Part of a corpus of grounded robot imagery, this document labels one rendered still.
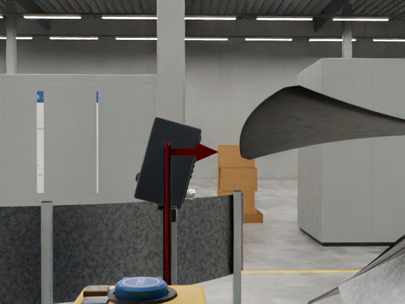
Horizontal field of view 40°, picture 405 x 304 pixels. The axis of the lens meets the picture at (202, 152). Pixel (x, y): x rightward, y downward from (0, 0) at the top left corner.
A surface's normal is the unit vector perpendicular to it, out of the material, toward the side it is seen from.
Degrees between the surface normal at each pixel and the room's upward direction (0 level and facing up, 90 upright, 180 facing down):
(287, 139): 161
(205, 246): 90
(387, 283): 55
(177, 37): 90
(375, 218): 90
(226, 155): 90
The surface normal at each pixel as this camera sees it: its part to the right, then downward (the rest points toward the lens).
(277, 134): 0.04, 0.95
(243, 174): 0.03, 0.01
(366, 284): -0.65, -0.57
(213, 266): 0.75, 0.00
